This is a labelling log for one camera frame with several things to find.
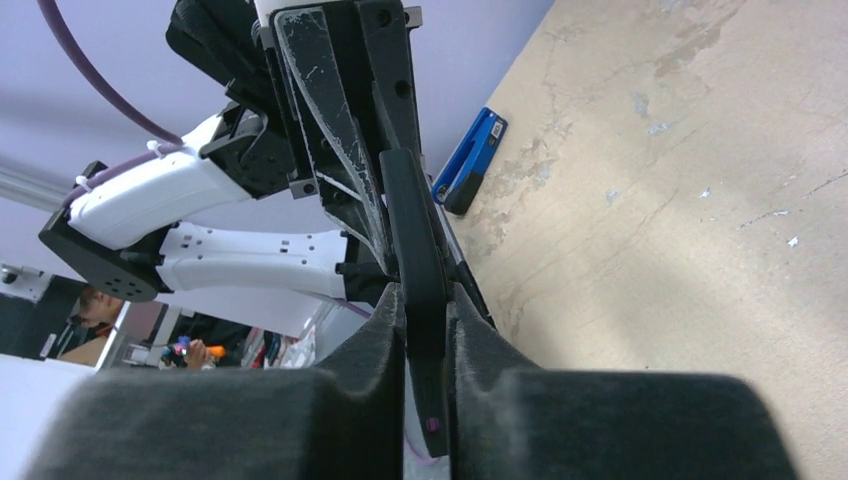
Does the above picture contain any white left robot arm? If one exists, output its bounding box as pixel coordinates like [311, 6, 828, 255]
[38, 1, 421, 304]

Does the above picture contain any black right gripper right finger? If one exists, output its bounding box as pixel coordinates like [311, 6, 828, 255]
[448, 288, 798, 479]

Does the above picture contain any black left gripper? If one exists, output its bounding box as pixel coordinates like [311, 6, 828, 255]
[166, 1, 421, 275]

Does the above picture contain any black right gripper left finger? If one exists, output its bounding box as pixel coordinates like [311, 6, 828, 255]
[24, 284, 404, 479]

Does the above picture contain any blue black hand tool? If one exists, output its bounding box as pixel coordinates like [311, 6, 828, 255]
[431, 107, 508, 216]

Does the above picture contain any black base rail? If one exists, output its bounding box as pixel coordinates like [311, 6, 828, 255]
[435, 204, 497, 330]

